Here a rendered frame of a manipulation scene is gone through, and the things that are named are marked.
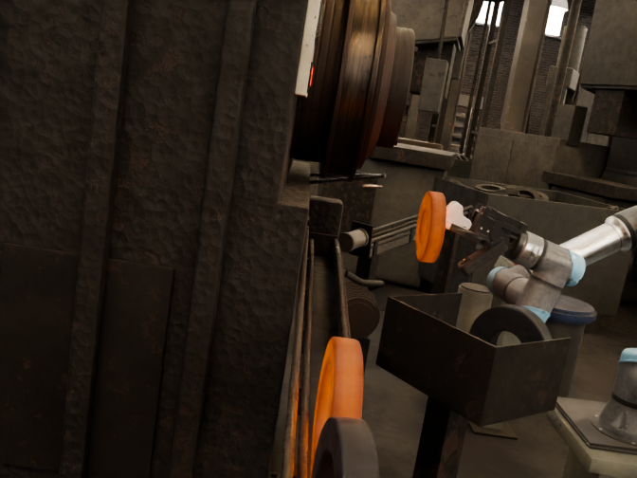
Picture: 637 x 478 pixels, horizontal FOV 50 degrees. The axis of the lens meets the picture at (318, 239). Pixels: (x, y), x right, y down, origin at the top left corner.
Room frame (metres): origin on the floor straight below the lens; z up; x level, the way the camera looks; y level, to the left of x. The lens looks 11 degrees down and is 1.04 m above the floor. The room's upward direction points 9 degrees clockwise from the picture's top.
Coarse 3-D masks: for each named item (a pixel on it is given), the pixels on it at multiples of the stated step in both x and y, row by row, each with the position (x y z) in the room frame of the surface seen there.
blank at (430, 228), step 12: (432, 192) 1.49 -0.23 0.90; (432, 204) 1.44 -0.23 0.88; (444, 204) 1.44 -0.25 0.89; (420, 216) 1.54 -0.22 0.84; (432, 216) 1.42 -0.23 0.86; (444, 216) 1.42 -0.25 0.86; (420, 228) 1.52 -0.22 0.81; (432, 228) 1.41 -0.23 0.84; (444, 228) 1.41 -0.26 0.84; (420, 240) 1.50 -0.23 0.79; (432, 240) 1.41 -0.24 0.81; (420, 252) 1.47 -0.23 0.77; (432, 252) 1.43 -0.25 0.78
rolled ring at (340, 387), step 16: (336, 352) 0.73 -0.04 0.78; (352, 352) 0.74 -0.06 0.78; (336, 368) 0.71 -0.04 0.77; (352, 368) 0.71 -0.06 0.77; (320, 384) 0.82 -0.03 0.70; (336, 384) 0.69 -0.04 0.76; (352, 384) 0.70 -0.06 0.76; (320, 400) 0.82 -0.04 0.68; (336, 400) 0.68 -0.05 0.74; (352, 400) 0.68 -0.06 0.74; (320, 416) 0.81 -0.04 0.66; (352, 416) 0.68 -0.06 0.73
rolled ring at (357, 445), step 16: (336, 416) 0.60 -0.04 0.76; (320, 432) 0.64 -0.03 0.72; (336, 432) 0.57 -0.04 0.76; (352, 432) 0.56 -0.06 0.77; (368, 432) 0.57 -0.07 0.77; (320, 448) 0.63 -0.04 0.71; (336, 448) 0.56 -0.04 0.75; (352, 448) 0.54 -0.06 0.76; (368, 448) 0.55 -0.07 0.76; (320, 464) 0.62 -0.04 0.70; (336, 464) 0.55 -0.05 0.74; (352, 464) 0.53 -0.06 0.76; (368, 464) 0.53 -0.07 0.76
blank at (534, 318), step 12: (492, 312) 1.20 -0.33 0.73; (504, 312) 1.18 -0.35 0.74; (516, 312) 1.17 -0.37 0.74; (528, 312) 1.17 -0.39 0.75; (480, 324) 1.21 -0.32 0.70; (492, 324) 1.20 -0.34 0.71; (504, 324) 1.18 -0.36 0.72; (516, 324) 1.17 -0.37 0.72; (528, 324) 1.15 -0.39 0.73; (540, 324) 1.15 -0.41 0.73; (480, 336) 1.21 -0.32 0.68; (492, 336) 1.20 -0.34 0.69; (528, 336) 1.15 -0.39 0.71; (540, 336) 1.14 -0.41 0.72
